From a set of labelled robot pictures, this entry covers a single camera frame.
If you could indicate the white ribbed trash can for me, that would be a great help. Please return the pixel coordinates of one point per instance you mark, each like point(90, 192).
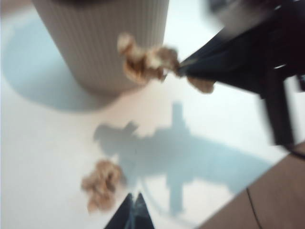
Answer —
point(95, 47)

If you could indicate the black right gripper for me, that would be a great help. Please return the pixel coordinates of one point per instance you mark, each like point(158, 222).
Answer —
point(290, 47)

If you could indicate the wide brown paper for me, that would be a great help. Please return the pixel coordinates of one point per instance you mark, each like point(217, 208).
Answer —
point(140, 66)

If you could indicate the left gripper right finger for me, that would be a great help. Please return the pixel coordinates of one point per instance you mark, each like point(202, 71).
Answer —
point(143, 214)

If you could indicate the small brown paper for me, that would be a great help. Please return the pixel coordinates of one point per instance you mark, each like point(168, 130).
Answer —
point(102, 183)

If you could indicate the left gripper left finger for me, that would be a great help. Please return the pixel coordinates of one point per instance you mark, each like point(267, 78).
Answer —
point(127, 214)

